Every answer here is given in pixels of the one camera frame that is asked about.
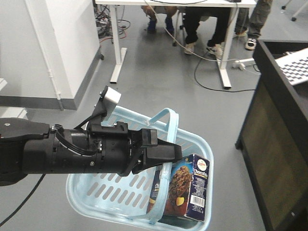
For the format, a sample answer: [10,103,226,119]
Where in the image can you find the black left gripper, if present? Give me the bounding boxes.
[86,122,182,176]

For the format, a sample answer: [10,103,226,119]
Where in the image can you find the Chocofila cookie box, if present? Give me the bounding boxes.
[164,153,210,221]
[147,170,161,213]

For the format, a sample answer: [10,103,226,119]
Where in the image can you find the light blue plastic basket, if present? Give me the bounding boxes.
[66,106,214,231]

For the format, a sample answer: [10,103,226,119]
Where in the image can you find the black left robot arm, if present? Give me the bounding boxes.
[0,117,182,186]

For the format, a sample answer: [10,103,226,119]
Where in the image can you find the white standing desk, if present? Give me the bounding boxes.
[95,0,257,90]

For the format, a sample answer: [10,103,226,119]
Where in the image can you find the wooden black-framed display stand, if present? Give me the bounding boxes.
[235,39,308,231]

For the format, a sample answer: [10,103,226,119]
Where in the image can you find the white power strip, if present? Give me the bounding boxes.
[232,58,255,70]

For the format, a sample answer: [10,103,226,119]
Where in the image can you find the seated person blue shoes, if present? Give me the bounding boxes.
[141,5,179,34]

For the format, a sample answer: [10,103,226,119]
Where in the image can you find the seated person black trousers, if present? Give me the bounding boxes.
[183,7,231,58]

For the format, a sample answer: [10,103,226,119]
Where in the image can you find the white cabinet with conduit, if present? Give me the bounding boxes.
[0,0,100,110]

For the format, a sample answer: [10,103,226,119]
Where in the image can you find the standing person grey trousers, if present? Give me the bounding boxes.
[234,0,273,51]

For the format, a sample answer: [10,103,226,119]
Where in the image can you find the white perforated tray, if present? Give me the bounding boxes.
[276,48,308,86]

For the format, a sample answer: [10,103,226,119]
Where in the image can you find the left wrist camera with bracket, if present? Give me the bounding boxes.
[89,86,121,125]

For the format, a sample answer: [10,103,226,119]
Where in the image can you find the black floor cable loop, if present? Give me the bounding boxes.
[193,57,257,93]

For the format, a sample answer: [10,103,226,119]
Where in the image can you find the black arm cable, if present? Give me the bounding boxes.
[0,173,46,226]

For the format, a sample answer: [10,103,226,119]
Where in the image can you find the beige cable on floor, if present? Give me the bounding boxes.
[144,0,241,64]

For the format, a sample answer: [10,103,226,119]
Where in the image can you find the tangled cables under desk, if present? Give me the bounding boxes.
[94,3,131,43]

